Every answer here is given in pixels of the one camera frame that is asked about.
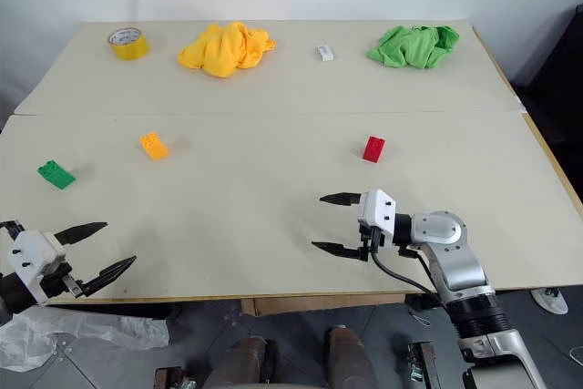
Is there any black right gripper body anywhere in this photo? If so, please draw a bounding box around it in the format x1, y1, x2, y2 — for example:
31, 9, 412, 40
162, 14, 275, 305
357, 222, 393, 263

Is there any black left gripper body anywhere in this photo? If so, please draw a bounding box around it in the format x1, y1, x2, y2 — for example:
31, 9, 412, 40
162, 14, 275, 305
37, 261, 87, 302

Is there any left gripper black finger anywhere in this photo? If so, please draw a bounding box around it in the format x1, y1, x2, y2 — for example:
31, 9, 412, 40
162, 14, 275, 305
53, 221, 108, 246
80, 255, 138, 299

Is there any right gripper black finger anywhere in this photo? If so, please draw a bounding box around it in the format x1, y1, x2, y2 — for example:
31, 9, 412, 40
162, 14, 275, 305
311, 241, 366, 262
319, 191, 363, 208

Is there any clear plastic bag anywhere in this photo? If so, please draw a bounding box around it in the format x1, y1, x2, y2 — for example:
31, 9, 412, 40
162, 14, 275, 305
0, 305, 171, 373

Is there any red toy brick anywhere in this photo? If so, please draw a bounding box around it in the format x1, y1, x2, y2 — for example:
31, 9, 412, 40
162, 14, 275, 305
362, 135, 386, 164

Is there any green toy brick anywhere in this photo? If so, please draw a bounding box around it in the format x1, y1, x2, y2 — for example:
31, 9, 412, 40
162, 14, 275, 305
36, 159, 77, 190

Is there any dark brown rounded shape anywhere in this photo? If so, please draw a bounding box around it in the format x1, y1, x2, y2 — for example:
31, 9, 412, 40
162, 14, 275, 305
326, 324, 380, 389
203, 335, 280, 389

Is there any orange toy brick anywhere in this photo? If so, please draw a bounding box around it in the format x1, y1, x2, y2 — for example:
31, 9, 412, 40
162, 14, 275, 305
138, 132, 171, 162

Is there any crumpled green cloth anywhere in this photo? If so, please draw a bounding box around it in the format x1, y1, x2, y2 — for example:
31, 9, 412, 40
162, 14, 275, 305
365, 24, 461, 70

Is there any white shoe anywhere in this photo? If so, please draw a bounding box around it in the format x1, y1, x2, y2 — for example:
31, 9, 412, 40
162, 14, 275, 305
529, 287, 569, 316

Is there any crumpled yellow cloth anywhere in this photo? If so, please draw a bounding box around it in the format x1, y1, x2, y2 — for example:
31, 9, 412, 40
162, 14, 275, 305
177, 20, 278, 79

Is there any yellow tape roll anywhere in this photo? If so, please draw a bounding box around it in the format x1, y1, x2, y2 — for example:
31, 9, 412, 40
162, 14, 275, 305
107, 27, 151, 62

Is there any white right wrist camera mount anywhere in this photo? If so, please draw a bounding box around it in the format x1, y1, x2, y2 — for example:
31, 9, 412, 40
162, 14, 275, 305
356, 188, 398, 248

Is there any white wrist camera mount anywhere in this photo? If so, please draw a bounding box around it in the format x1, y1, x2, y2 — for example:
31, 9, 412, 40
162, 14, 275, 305
356, 188, 398, 248
7, 230, 66, 306

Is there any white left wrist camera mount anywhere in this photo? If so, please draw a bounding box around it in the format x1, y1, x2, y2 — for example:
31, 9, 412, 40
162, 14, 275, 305
7, 230, 66, 306

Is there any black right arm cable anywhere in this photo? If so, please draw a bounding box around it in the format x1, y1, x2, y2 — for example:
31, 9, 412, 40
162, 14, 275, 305
370, 250, 439, 295

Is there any rusty metal foot bracket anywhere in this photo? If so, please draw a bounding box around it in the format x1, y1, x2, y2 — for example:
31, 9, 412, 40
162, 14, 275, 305
406, 340, 443, 384
153, 364, 199, 389

